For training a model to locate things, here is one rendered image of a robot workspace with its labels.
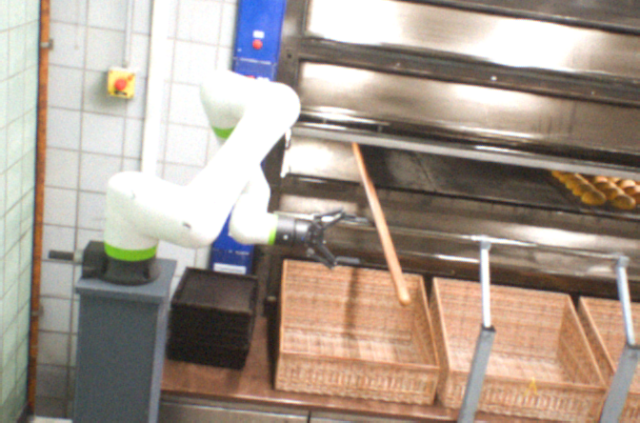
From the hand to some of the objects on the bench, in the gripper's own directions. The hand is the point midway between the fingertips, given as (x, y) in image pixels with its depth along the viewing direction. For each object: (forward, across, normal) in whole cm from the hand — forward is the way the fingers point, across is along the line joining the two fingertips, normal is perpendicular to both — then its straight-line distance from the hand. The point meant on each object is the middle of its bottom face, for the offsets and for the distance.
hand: (359, 241), depth 225 cm
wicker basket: (+9, +60, -32) cm, 68 cm away
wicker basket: (+128, +59, -32) cm, 144 cm away
